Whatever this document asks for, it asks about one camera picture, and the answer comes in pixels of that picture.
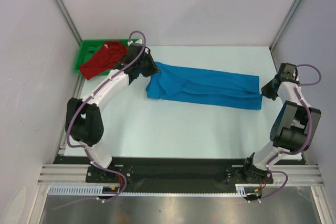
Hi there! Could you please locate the blue polo shirt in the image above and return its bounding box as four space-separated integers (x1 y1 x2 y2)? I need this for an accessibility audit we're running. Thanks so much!
146 62 263 110

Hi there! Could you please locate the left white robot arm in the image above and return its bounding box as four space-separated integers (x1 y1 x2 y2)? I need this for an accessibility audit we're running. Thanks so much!
65 39 160 182

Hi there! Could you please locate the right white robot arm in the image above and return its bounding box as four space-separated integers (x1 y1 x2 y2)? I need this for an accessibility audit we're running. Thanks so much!
242 63 321 183

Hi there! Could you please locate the red t shirt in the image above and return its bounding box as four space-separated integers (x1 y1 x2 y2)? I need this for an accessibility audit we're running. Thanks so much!
79 40 128 80

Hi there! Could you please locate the green plastic bin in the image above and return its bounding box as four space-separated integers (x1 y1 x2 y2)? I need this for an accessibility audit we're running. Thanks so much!
73 38 129 76

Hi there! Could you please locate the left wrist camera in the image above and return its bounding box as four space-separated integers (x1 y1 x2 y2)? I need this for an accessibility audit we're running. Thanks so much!
127 38 144 47

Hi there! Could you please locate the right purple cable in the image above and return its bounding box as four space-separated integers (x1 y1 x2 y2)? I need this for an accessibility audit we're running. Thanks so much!
246 63 323 204

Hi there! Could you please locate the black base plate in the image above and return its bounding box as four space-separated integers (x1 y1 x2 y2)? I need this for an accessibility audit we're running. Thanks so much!
52 156 307 193

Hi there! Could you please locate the front aluminium rail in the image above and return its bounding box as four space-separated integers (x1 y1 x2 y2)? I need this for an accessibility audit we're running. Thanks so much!
38 164 324 187

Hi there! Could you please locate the right white cable duct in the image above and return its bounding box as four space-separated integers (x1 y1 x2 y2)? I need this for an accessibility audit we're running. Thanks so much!
235 184 275 198

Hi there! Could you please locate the white cable duct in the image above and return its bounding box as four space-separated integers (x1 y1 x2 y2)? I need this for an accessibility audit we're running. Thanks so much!
48 184 120 197
235 184 275 198

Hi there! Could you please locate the right aluminium frame post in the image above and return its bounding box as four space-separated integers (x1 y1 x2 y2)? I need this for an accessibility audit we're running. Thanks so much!
269 0 303 54

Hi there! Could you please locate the aluminium frame post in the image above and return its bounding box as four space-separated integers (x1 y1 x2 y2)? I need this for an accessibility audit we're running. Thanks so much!
53 0 82 46
269 0 303 54

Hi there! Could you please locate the left aluminium frame post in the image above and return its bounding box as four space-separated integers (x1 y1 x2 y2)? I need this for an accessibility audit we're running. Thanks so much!
53 0 82 46

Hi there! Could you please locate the left white cable duct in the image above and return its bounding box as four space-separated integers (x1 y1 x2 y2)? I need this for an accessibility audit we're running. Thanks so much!
48 184 120 197

